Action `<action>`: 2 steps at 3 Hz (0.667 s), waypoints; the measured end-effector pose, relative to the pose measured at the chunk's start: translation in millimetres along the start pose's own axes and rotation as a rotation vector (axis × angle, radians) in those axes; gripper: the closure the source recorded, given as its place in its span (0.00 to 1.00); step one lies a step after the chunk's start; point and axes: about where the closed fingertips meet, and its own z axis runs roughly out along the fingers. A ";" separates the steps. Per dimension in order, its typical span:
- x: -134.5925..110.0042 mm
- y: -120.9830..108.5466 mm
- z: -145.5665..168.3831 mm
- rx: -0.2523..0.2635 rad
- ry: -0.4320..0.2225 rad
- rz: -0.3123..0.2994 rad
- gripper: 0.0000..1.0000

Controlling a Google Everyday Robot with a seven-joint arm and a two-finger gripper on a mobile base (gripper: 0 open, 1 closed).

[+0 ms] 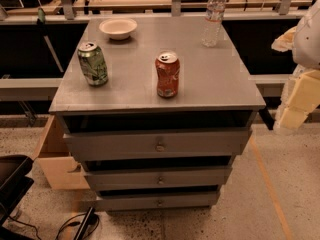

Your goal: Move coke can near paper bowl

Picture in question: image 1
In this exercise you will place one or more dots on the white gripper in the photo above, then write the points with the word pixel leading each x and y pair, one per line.
pixel 308 41

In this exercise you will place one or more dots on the red coke can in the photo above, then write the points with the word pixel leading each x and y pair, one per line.
pixel 167 67

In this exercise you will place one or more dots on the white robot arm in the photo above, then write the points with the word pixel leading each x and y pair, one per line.
pixel 306 44

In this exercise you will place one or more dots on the white paper bowl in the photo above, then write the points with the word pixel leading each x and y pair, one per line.
pixel 118 29

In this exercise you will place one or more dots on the green soda can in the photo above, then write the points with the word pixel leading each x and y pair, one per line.
pixel 92 63

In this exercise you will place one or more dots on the top grey drawer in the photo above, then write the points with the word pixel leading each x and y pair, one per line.
pixel 147 145

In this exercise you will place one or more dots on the grey drawer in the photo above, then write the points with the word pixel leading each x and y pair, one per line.
pixel 147 145
pixel 157 178
pixel 161 201

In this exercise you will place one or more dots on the middle grey drawer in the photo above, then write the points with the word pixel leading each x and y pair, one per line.
pixel 157 178

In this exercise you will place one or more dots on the clear plastic water bottle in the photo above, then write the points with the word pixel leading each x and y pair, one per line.
pixel 213 22

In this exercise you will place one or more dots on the grey drawer cabinet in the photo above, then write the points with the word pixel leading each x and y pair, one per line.
pixel 214 93

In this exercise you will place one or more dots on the bottom grey drawer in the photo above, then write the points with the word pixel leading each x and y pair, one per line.
pixel 161 201

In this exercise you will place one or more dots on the light wooden box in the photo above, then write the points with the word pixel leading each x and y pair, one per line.
pixel 59 167

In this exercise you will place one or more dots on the black bin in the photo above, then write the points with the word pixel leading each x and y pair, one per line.
pixel 14 182

